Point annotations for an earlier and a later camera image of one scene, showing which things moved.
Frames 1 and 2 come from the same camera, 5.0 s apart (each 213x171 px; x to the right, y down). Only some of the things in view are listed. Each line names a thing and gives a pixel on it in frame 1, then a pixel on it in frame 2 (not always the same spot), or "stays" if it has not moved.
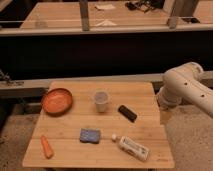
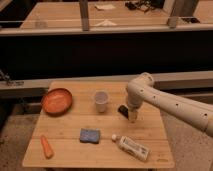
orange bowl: (57, 102) stays
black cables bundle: (145, 5) stays
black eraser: (127, 113) stays
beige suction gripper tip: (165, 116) -> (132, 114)
